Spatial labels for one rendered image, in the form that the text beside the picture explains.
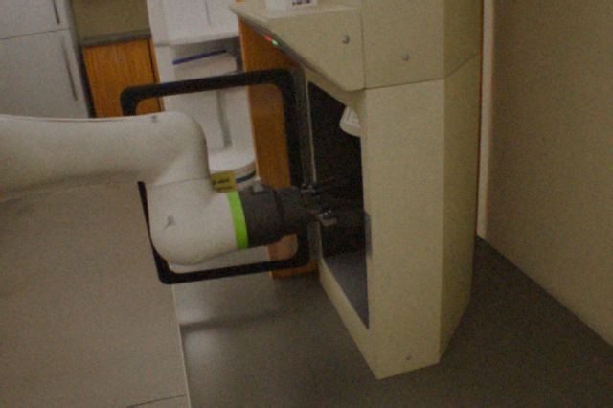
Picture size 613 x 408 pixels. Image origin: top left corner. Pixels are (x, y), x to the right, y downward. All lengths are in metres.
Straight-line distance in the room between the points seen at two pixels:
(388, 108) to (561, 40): 0.44
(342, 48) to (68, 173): 0.37
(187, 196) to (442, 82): 0.39
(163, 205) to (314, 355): 0.37
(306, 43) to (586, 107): 0.54
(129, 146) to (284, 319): 0.48
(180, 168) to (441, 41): 0.40
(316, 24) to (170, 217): 0.35
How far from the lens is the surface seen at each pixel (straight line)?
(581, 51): 1.05
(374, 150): 0.75
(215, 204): 0.85
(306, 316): 1.10
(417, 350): 0.95
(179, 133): 0.85
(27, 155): 0.72
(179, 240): 0.84
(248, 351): 1.04
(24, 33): 5.67
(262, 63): 1.07
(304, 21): 0.69
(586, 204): 1.09
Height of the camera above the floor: 1.58
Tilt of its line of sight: 25 degrees down
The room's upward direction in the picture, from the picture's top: 5 degrees counter-clockwise
